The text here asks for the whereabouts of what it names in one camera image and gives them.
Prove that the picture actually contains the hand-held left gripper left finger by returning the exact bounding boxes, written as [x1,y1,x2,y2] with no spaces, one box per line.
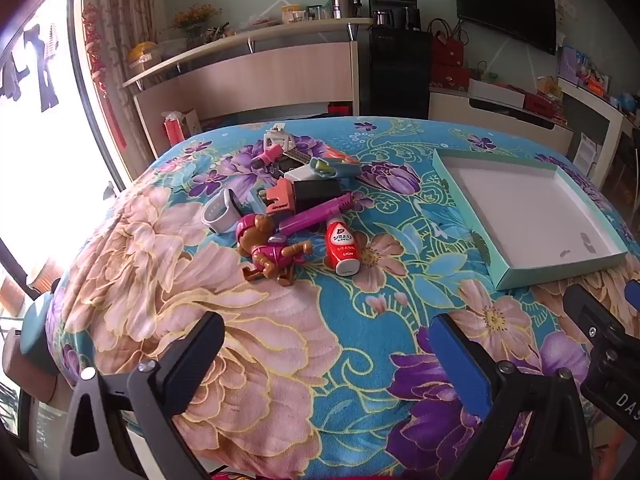
[59,311,226,480]

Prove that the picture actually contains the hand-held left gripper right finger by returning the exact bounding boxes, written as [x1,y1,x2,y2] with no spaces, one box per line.
[429,311,593,480]

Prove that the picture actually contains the shallow teal cardboard box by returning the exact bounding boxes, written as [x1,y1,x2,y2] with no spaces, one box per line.
[431,148,629,291]

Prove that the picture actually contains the pink and brown toy dog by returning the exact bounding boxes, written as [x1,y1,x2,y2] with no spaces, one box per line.
[236,213,313,288]

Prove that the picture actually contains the white smartwatch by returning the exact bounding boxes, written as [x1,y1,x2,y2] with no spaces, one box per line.
[201,191,243,235]

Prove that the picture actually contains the small red bottle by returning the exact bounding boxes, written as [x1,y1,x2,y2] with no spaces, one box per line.
[325,215,362,277]

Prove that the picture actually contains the magenta lighter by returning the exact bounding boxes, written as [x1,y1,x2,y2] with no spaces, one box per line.
[272,191,355,238]

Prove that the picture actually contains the black charger plug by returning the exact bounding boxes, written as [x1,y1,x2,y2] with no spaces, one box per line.
[292,178,341,213]

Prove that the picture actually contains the floral teal blanket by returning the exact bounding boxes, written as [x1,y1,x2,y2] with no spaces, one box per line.
[45,116,640,480]

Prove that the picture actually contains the white printed calendar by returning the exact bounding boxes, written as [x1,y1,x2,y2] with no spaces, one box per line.
[572,132,598,171]

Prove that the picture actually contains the teal and brown seat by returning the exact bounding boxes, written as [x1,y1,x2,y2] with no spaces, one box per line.
[2,292,61,403]

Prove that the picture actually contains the white desk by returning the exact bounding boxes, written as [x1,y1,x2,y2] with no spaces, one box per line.
[557,77,640,186]

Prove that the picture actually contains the red flat box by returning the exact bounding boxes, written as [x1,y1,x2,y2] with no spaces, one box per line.
[522,92,568,126]

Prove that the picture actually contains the cream television cabinet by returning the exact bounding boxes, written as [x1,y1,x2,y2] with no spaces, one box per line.
[429,87,576,158]

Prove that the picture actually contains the teal case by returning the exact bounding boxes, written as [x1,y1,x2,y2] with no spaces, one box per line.
[309,156,361,181]

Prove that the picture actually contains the red tissue box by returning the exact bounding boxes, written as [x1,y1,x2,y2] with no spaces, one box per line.
[161,110,201,143]

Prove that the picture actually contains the purple desk basket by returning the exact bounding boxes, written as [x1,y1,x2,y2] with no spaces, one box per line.
[558,46,588,81]

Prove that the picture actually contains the red gift box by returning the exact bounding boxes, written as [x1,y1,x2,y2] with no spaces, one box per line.
[431,64,471,92]

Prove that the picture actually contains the wooden counter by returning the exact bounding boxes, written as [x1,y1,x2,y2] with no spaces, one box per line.
[122,17,373,161]

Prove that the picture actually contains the black water dispenser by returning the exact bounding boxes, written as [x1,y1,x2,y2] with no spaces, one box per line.
[357,0,433,121]

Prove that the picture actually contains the red handbag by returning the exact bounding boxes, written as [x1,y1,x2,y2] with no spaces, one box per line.
[430,19,465,67]

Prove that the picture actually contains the yellow round container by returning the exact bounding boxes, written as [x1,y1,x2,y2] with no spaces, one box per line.
[127,41,161,68]

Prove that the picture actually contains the red hanging ornament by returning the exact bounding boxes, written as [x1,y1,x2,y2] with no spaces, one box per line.
[82,2,126,146]

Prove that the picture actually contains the dark hanging clothes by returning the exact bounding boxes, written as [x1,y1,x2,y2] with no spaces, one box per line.
[0,22,63,111]

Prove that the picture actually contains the yellow flowers in vase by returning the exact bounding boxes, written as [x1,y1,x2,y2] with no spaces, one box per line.
[172,5,221,51]

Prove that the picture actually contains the patterned curtain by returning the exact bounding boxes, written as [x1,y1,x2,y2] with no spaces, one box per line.
[95,0,163,106]

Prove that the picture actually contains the steel thermos jug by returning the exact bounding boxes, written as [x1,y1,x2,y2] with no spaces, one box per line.
[330,0,362,21]

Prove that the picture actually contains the wall television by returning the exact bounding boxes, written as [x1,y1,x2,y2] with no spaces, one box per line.
[452,0,558,56]

